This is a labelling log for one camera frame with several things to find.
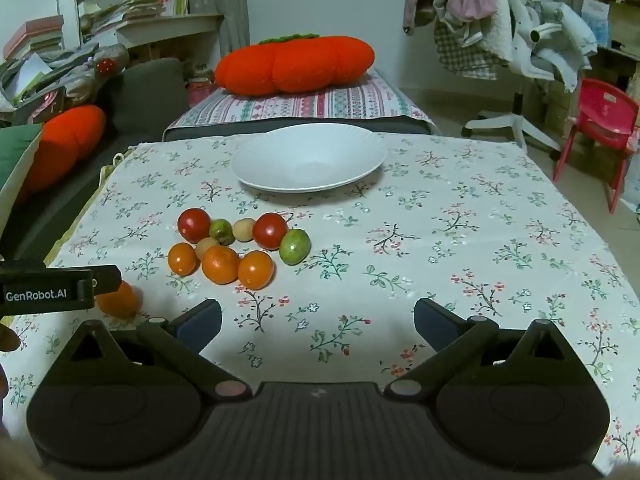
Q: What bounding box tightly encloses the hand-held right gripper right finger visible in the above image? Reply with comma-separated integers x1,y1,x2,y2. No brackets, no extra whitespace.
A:
385,298,576,402

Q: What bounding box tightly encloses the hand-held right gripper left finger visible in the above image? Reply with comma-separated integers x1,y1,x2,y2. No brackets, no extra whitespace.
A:
65,299,252,402

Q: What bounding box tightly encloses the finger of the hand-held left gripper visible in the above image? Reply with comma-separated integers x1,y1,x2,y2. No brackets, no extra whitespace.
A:
92,265,122,294

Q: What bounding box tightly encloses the orange cherry tomato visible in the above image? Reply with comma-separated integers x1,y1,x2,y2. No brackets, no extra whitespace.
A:
167,242,198,277
237,250,275,291
95,281,142,319

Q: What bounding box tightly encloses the orange mandarin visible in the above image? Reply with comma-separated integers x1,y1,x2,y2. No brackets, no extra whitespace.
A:
201,245,241,285

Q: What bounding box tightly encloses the beige longan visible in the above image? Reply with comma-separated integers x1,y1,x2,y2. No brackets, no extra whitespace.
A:
195,237,221,261
232,217,256,243

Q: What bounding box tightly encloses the small green cherry tomato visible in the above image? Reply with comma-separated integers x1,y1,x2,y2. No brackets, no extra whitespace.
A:
208,218,235,246

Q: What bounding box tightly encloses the red cherry tomato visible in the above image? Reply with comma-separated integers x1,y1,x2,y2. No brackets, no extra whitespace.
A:
252,212,289,250
177,208,213,244

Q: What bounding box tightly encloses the large green tomato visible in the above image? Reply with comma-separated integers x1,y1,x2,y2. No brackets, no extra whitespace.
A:
279,228,310,266

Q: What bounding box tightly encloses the white paper plate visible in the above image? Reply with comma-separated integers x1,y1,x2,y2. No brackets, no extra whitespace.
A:
231,123,387,194

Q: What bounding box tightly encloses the person's left hand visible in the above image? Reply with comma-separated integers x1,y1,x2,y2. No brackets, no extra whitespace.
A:
0,323,21,354

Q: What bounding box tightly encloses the floral tablecloth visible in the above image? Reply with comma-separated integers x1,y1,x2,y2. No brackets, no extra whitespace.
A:
0,132,640,477

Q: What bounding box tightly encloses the green cushion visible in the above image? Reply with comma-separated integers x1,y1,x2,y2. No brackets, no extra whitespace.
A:
0,124,45,231

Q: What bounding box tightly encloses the small orange persimmon cushion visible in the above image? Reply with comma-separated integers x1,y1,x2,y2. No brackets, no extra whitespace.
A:
20,105,107,196

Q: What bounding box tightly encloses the striped patterned cushion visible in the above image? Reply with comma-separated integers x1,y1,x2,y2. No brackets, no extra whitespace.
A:
167,72,436,133

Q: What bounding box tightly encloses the stack of books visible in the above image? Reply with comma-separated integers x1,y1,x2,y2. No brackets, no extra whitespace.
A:
2,15,66,61

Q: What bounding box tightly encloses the white bookshelf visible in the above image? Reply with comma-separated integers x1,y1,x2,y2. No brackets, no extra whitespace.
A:
75,0,226,53

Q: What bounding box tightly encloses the red plastic chair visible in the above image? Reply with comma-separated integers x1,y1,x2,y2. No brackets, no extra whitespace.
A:
552,78,640,214

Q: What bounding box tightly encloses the large orange persimmon cushion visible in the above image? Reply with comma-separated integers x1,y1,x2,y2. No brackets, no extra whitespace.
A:
214,34,376,96

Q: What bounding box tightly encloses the white office chair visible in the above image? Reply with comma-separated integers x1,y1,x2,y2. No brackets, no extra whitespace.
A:
462,0,598,161

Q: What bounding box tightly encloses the pile of hanging clothes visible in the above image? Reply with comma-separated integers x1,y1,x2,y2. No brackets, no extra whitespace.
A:
402,0,551,81

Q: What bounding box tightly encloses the blue and white box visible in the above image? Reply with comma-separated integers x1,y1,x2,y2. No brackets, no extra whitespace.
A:
580,0,612,47

